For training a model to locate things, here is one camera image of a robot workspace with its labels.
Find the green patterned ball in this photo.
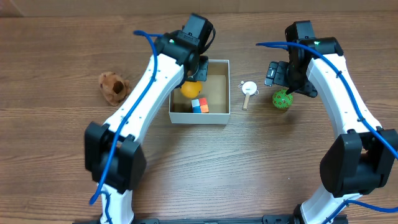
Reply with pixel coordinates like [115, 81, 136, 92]
[272, 89, 294, 109]

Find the yellow rubber dolphin toy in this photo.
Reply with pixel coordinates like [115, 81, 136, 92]
[180, 81, 203, 98]

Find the colourful puzzle cube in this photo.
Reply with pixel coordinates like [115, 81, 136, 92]
[191, 98, 209, 113]

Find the brown capybara plush toy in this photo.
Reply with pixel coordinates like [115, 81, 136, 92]
[99, 72, 131, 106]

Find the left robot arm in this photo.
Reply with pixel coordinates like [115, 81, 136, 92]
[84, 14, 216, 223]

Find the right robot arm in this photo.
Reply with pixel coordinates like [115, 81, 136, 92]
[263, 21, 397, 223]

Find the white cardboard box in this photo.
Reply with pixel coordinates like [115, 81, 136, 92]
[169, 60, 231, 124]

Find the right blue cable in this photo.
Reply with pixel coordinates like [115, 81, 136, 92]
[255, 41, 398, 224]

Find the blue cable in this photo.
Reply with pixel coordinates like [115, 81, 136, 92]
[89, 29, 164, 224]
[255, 41, 398, 224]

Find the white round wooden-handled tool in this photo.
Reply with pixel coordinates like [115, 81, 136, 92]
[238, 81, 259, 110]

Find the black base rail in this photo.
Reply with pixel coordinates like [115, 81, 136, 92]
[73, 213, 349, 224]

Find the left blue cable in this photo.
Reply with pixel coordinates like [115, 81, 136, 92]
[89, 29, 164, 224]

